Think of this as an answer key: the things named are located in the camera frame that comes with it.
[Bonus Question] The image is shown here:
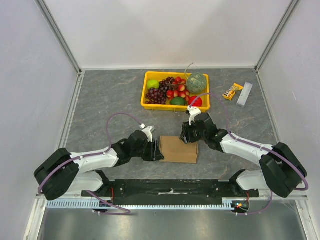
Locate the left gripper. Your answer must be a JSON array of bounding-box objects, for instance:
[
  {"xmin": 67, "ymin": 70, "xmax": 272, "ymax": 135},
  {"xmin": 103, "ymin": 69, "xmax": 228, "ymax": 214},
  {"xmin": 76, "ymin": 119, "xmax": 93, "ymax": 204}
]
[{"xmin": 131, "ymin": 138, "xmax": 165, "ymax": 162}]

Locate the brown cardboard box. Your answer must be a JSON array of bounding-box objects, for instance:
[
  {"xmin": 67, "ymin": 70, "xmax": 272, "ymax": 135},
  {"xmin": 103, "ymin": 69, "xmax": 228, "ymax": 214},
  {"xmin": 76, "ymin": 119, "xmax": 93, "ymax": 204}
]
[{"xmin": 159, "ymin": 136, "xmax": 198, "ymax": 164}]

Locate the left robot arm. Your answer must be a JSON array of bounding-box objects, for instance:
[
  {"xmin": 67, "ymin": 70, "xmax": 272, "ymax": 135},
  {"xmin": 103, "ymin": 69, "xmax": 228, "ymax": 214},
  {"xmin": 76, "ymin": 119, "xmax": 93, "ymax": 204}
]
[{"xmin": 33, "ymin": 126, "xmax": 165, "ymax": 201}]

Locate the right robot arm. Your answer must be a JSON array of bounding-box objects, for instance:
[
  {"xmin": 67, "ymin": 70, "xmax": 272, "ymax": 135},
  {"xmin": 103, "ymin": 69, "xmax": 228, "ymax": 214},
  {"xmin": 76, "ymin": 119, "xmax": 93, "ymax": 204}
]
[{"xmin": 180, "ymin": 108, "xmax": 307, "ymax": 198}]

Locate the grey slim box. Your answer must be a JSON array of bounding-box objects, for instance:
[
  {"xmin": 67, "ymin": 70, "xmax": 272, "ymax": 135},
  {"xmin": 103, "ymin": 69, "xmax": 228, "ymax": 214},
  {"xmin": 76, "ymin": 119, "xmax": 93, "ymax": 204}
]
[{"xmin": 236, "ymin": 82, "xmax": 253, "ymax": 109}]

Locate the red tomato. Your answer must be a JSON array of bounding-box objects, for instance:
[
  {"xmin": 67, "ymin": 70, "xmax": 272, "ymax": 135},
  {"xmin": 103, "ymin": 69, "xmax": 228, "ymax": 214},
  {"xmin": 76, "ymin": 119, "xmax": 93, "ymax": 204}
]
[{"xmin": 188, "ymin": 95, "xmax": 203, "ymax": 107}]

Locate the green avocado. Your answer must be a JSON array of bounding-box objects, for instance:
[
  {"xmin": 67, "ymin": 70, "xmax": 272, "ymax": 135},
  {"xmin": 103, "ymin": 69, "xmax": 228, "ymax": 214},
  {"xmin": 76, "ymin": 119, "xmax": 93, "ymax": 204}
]
[{"xmin": 170, "ymin": 97, "xmax": 186, "ymax": 106}]

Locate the red strawberry cluster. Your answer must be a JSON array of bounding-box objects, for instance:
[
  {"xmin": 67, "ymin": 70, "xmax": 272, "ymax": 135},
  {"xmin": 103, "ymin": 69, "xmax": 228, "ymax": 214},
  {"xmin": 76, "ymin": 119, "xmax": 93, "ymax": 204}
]
[{"xmin": 165, "ymin": 76, "xmax": 190, "ymax": 99}]

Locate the purple grape bunch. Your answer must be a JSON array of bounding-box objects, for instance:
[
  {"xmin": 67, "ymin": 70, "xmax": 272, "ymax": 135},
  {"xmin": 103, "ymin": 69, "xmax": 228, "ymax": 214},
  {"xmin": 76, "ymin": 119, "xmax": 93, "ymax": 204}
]
[{"xmin": 145, "ymin": 78, "xmax": 170, "ymax": 105}]

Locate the green netted melon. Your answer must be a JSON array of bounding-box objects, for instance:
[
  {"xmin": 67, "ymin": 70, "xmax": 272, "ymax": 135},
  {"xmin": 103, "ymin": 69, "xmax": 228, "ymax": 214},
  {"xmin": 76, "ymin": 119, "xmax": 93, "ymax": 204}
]
[{"xmin": 184, "ymin": 63, "xmax": 207, "ymax": 95}]

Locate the yellow candy bar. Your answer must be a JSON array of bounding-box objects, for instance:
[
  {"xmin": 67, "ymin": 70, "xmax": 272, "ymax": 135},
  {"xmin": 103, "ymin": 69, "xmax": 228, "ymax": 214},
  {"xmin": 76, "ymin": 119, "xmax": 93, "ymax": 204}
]
[{"xmin": 222, "ymin": 83, "xmax": 244, "ymax": 101}]

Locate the green apple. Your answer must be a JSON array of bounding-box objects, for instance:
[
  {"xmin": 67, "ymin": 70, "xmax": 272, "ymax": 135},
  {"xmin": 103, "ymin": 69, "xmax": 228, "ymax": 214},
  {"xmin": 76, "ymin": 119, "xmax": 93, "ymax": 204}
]
[{"xmin": 146, "ymin": 79, "xmax": 160, "ymax": 89}]

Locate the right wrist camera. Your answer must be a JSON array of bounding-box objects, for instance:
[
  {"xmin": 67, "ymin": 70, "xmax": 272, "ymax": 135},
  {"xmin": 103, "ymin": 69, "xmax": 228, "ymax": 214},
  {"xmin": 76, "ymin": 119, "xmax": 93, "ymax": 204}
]
[{"xmin": 187, "ymin": 105, "xmax": 202, "ymax": 126}]

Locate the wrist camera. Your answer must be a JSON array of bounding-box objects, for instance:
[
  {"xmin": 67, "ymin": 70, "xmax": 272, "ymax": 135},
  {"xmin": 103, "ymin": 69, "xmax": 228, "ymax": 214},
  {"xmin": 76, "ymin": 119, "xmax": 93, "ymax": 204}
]
[
  {"xmin": 187, "ymin": 105, "xmax": 202, "ymax": 126},
  {"xmin": 139, "ymin": 123, "xmax": 155, "ymax": 143}
]

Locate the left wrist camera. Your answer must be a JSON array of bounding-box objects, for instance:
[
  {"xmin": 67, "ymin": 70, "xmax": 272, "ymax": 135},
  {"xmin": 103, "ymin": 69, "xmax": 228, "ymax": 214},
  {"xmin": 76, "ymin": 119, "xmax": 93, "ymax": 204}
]
[{"xmin": 139, "ymin": 123, "xmax": 155, "ymax": 143}]

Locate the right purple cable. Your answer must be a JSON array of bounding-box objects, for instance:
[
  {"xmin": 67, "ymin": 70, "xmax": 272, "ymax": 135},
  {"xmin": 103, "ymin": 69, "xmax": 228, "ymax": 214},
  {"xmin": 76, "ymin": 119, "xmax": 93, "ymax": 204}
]
[{"xmin": 188, "ymin": 92, "xmax": 310, "ymax": 216}]

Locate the purple cable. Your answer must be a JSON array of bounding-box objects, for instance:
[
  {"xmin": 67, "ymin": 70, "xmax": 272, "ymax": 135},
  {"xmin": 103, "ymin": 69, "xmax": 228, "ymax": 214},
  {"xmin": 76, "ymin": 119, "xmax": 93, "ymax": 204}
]
[
  {"xmin": 188, "ymin": 92, "xmax": 310, "ymax": 216},
  {"xmin": 37, "ymin": 112, "xmax": 145, "ymax": 216}
]

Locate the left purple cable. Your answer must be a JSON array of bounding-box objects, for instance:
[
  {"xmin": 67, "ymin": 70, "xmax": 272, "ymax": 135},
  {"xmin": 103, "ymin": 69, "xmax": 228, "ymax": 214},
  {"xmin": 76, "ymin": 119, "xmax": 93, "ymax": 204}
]
[{"xmin": 37, "ymin": 112, "xmax": 145, "ymax": 216}]

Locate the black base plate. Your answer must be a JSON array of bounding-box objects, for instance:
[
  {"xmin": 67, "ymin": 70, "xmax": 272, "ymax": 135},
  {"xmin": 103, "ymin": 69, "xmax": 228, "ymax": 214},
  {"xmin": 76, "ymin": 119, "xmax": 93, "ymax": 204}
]
[{"xmin": 94, "ymin": 179, "xmax": 260, "ymax": 206}]

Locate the slotted cable duct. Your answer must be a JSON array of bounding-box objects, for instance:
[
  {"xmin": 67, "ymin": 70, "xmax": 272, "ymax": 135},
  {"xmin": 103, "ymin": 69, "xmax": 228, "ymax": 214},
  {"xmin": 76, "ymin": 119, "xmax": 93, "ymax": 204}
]
[{"xmin": 46, "ymin": 198, "xmax": 237, "ymax": 211}]

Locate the right aluminium frame post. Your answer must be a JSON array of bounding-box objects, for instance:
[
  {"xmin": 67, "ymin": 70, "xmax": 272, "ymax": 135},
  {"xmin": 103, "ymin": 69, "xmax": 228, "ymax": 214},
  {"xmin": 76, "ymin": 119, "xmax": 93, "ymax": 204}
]
[{"xmin": 254, "ymin": 0, "xmax": 300, "ymax": 73}]

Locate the aluminium frame post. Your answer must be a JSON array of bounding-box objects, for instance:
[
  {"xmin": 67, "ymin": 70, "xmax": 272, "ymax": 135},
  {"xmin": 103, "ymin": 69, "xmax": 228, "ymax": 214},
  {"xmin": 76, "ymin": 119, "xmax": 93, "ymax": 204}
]
[
  {"xmin": 254, "ymin": 0, "xmax": 300, "ymax": 73},
  {"xmin": 35, "ymin": 0, "xmax": 82, "ymax": 75}
]

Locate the left aluminium frame post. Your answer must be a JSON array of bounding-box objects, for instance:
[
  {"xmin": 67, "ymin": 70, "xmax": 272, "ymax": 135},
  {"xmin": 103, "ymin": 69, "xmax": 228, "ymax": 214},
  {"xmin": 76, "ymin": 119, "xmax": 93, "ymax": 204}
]
[{"xmin": 35, "ymin": 0, "xmax": 82, "ymax": 75}]

